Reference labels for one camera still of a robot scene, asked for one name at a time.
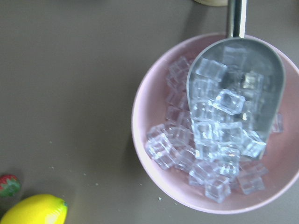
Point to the pink bowl with ice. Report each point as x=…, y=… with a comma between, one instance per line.
x=282, y=157

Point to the metal ice scoop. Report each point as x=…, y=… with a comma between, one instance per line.
x=234, y=90

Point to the wooden cup tree stand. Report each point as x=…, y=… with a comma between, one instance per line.
x=213, y=3

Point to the yellow lemon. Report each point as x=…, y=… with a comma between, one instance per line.
x=37, y=209

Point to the red strawberry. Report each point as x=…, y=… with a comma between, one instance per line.
x=9, y=185

